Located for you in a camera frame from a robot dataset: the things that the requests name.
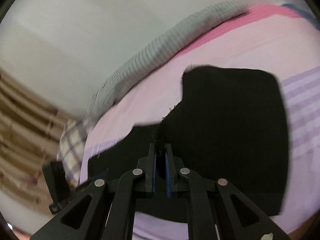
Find plaid pillow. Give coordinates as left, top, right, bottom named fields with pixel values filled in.
left=57, top=119, right=91, bottom=187

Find pink purple bed sheet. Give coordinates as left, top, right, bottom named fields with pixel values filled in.
left=80, top=5, right=319, bottom=239

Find black pants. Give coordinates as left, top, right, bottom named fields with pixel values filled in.
left=88, top=66, right=289, bottom=216

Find grey white striped blanket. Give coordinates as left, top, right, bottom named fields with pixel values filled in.
left=86, top=1, right=249, bottom=125

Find brown patterned curtain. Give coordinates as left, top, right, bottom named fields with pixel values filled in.
left=1, top=71, right=72, bottom=215

